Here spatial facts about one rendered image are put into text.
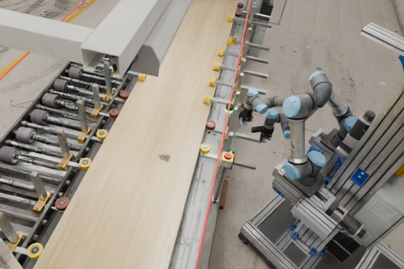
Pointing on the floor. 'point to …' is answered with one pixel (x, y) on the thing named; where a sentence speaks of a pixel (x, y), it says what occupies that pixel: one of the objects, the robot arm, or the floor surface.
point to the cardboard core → (223, 194)
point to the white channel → (94, 35)
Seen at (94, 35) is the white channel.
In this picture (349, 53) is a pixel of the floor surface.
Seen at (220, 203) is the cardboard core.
